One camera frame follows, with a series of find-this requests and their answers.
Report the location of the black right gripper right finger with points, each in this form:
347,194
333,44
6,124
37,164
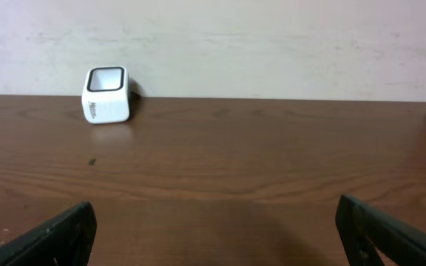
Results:
365,232

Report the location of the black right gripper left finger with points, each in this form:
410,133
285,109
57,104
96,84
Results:
65,239

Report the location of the white barcode scanner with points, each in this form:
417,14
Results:
105,96

